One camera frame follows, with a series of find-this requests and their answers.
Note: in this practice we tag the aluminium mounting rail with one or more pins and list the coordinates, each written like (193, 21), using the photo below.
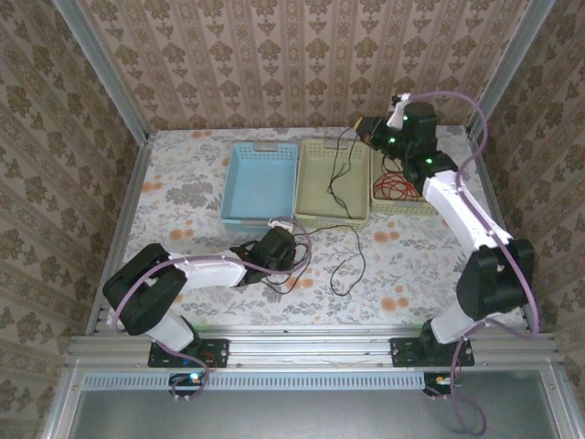
(311, 352)

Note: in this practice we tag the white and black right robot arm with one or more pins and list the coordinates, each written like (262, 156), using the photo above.
(457, 210)

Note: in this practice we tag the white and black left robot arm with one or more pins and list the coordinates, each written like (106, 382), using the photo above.
(210, 274)

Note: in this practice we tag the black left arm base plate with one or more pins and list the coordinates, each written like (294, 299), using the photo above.
(219, 354)

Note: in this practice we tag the narrow cream plastic basket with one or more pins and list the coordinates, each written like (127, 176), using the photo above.
(388, 208)

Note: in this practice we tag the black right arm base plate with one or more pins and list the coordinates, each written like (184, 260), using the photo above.
(404, 352)

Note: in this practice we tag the aluminium table side rail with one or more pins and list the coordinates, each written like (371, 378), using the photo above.
(496, 206)
(123, 228)

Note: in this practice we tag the aluminium lower frame bar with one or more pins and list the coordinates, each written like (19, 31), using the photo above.
(64, 407)
(566, 420)

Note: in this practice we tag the floral tablecloth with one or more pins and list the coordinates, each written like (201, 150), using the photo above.
(388, 256)

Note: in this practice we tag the wide cream plastic basket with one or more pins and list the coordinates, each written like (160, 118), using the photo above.
(315, 183)

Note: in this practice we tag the aluminium corner post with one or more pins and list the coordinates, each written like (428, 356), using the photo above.
(105, 73)
(507, 59)

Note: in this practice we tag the blue plastic basket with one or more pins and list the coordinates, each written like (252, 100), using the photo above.
(256, 183)

